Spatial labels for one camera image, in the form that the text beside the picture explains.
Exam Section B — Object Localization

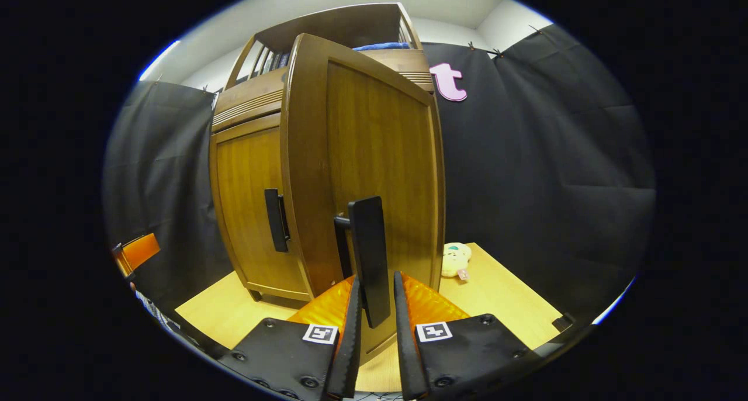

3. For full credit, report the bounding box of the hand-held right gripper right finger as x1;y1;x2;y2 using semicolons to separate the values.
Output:
393;271;543;401

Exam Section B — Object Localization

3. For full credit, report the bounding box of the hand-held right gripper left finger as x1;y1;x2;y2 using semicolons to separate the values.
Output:
217;274;364;401

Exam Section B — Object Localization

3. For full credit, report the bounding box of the wooden shoe cabinet door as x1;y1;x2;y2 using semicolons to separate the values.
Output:
209;112;313;302
279;33;446;368

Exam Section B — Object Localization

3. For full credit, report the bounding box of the wooden double-door shoe cabinet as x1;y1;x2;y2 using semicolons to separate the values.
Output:
209;2;436;303

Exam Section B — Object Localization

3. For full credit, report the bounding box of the cream plush toy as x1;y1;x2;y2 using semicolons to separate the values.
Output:
441;242;473;282

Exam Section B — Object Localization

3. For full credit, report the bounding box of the white blue-printed panel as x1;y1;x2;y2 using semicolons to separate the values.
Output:
593;275;636;326

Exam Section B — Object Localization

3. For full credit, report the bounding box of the black backdrop cloth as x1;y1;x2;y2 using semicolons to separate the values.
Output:
104;24;656;326

